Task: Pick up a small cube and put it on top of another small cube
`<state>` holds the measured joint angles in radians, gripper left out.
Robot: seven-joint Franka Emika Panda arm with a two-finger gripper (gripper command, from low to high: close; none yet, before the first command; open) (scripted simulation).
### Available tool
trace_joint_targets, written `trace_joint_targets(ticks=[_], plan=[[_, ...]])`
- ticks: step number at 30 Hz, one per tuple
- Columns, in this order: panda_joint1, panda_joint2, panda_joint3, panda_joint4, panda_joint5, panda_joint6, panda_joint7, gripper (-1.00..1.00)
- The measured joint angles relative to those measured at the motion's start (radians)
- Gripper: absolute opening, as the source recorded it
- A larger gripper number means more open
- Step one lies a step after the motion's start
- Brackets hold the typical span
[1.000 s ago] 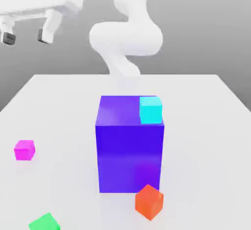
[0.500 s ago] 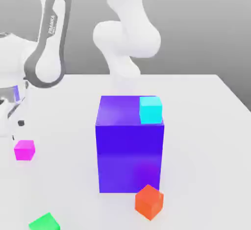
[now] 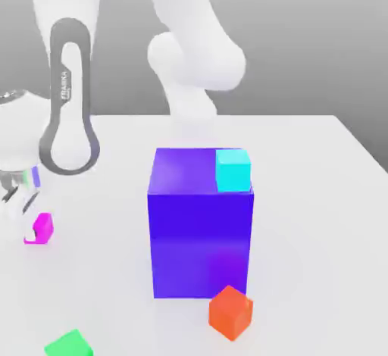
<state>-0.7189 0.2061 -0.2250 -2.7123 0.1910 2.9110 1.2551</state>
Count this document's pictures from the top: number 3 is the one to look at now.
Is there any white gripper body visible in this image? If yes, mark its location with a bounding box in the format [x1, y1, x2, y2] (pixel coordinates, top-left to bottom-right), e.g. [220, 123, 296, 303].
[0, 186, 41, 233]

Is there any large blue box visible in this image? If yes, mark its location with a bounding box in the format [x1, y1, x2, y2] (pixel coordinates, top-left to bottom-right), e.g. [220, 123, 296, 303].
[147, 147, 255, 300]

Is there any small magenta cube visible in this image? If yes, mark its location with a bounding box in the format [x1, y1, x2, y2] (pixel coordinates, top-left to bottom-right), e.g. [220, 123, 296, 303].
[23, 212, 55, 245]

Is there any small orange cube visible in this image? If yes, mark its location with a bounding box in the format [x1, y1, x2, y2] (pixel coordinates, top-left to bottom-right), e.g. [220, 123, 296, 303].
[208, 284, 255, 342]

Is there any small green cube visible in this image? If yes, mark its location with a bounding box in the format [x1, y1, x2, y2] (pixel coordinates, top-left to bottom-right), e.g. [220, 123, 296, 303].
[43, 328, 94, 356]

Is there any small cyan cube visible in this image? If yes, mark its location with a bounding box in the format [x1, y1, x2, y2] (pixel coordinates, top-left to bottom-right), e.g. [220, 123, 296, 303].
[214, 148, 252, 194]

